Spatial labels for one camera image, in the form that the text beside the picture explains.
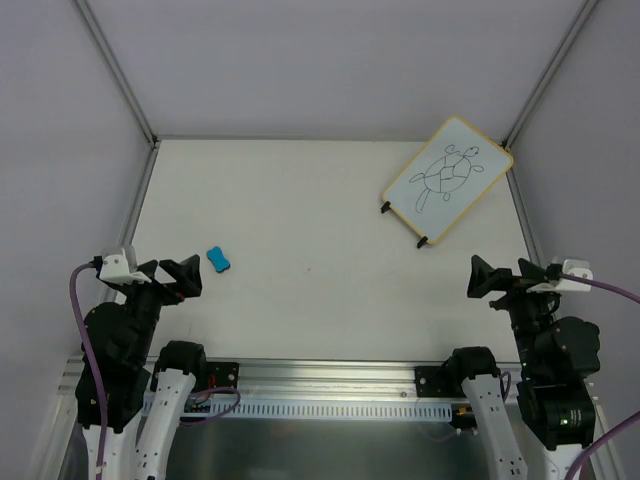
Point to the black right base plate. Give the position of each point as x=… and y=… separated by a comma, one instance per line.
x=436, y=382

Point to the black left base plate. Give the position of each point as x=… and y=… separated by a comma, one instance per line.
x=217, y=374

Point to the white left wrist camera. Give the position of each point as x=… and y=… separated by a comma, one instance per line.
x=119, y=266

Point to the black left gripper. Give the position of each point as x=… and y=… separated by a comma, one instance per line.
x=160, y=284

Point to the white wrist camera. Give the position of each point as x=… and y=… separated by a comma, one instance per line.
x=119, y=266
x=566, y=276

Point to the yellow framed whiteboard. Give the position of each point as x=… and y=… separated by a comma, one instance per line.
x=455, y=168

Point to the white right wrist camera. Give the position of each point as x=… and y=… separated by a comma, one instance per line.
x=566, y=276

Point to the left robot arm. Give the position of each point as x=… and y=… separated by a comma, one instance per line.
x=129, y=415

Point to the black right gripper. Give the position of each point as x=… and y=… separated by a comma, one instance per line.
x=509, y=282

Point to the white slotted cable duct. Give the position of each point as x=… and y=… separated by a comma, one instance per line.
x=409, y=411

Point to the blue whiteboard eraser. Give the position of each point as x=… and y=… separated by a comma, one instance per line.
x=218, y=260

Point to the aluminium mounting rail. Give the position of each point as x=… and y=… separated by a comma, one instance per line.
x=329, y=380

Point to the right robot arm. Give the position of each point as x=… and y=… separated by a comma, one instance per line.
x=556, y=357

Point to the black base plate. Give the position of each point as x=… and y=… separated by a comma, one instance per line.
x=217, y=374
x=436, y=382

